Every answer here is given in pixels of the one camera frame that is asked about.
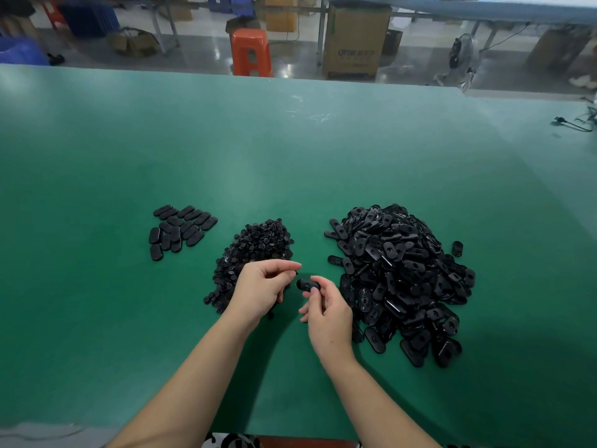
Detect person's left hand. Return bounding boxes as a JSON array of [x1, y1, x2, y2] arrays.
[[227, 259, 303, 333]]

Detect person's right hand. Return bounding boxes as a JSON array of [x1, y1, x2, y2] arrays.
[[298, 275, 356, 365]]

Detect person's left forearm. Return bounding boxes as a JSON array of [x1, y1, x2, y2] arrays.
[[105, 316, 263, 448]]

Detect person's right forearm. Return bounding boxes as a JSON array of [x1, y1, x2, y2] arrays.
[[321, 353, 442, 448]]

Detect pile of small black studs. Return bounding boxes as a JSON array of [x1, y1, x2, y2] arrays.
[[203, 217, 296, 319]]

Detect pile of black oval shells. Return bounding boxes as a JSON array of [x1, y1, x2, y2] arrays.
[[324, 203, 477, 369]]

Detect group of assembled black ovals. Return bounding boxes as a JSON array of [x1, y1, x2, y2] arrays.
[[148, 204, 219, 262]]

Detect person's patterned clothing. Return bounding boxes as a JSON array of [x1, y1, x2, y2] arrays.
[[202, 432, 363, 448]]

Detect orange plastic stool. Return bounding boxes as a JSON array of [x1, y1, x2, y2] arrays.
[[230, 28, 273, 78]]

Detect tall printed cardboard box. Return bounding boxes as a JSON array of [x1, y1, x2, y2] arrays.
[[321, 5, 393, 81]]

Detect small cardboard box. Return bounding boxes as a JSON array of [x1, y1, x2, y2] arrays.
[[265, 11, 299, 33]]

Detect open cardboard box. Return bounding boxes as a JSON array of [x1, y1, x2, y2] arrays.
[[109, 26, 162, 58]]

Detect metal table leg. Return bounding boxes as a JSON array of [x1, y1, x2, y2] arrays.
[[150, 0, 181, 55]]

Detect white floor fan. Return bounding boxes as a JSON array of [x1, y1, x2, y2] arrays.
[[438, 33, 479, 92]]

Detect grey cloth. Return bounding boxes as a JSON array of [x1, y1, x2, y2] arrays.
[[0, 422, 118, 448]]

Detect dark blue plastic bin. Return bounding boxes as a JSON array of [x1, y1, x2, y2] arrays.
[[58, 0, 120, 39]]

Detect blue-topped work table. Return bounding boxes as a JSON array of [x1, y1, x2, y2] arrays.
[[326, 0, 597, 26]]

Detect blue plastic crate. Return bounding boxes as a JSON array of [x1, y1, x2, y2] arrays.
[[0, 36, 50, 66]]

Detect red plastic stool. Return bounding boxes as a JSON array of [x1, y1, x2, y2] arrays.
[[39, 0, 64, 31]]

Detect brown cardboard box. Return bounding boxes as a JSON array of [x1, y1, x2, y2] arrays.
[[526, 27, 594, 73]]

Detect black cable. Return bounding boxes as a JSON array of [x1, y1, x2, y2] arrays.
[[551, 106, 597, 133]]

